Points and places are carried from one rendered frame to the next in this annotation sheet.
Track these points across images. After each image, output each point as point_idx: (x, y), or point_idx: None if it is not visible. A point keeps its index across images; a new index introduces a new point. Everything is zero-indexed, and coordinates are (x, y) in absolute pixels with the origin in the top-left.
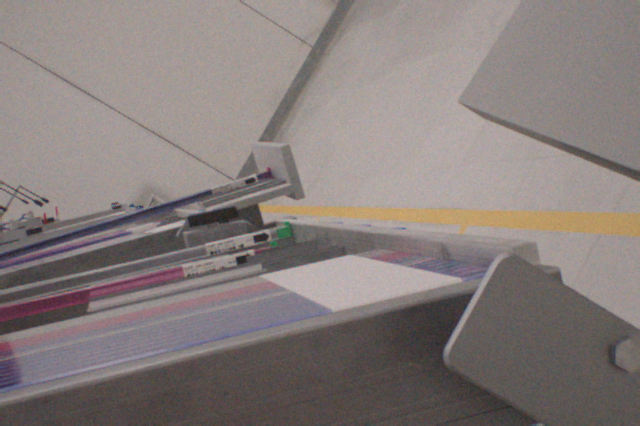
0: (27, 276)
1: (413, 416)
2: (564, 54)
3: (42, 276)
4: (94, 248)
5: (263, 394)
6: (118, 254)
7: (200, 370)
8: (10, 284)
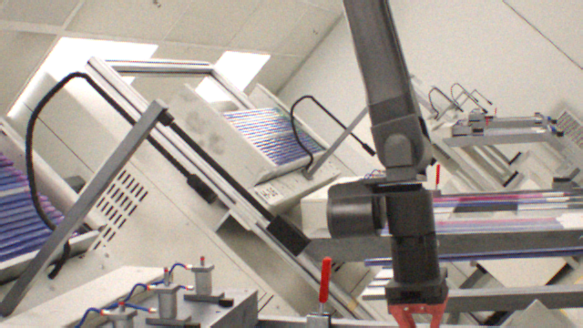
0: (466, 239)
1: None
2: None
3: (476, 241)
4: (516, 227)
5: None
6: (533, 239)
7: None
8: (455, 241)
